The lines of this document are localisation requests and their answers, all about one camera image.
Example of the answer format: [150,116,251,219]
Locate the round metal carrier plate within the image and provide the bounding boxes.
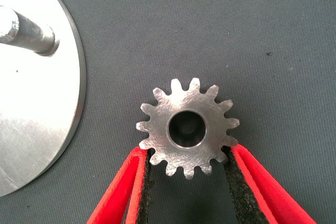
[0,0,87,198]

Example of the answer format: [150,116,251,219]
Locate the dark grey table cloth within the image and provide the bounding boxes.
[0,0,336,224]

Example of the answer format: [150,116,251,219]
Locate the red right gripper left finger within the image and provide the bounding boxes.
[86,147,155,224]

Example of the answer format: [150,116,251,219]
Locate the small steel planetary gear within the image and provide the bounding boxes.
[135,77,240,180]

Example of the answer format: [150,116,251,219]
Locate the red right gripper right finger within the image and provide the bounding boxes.
[222,144,318,224]

